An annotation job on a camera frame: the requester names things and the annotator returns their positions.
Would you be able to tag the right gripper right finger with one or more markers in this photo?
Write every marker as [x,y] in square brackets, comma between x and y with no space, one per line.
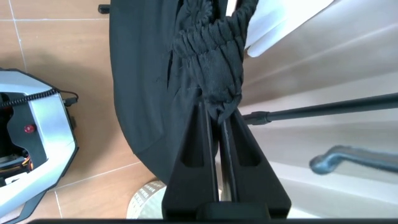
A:
[258,186]

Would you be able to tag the beige curtain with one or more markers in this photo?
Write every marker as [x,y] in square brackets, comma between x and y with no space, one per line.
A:
[326,56]

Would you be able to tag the white laundry basket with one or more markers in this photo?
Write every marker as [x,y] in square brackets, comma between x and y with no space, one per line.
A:
[149,199]

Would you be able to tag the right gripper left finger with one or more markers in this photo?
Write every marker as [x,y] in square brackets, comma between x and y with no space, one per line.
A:
[192,180]

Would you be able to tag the black garment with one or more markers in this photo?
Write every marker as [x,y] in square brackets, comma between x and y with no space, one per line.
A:
[143,77]

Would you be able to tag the black clothes rack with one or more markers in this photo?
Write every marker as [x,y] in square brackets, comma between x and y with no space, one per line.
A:
[326,109]

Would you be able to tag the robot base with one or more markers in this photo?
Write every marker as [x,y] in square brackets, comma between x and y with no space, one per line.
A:
[46,130]

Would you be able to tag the white printed t-shirt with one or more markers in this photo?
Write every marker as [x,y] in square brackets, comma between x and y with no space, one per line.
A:
[273,21]

